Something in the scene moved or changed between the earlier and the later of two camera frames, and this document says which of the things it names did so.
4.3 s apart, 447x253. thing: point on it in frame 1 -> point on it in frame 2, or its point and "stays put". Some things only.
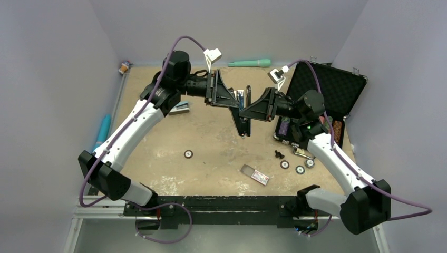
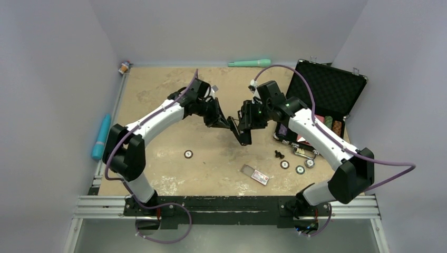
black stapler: [243, 125] -> [244, 136]
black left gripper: [222, 96] -> [221, 122]
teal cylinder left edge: [103, 133] stays put
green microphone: [261, 62] stays put
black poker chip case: [339, 88] stays put
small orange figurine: [125, 67] stays put
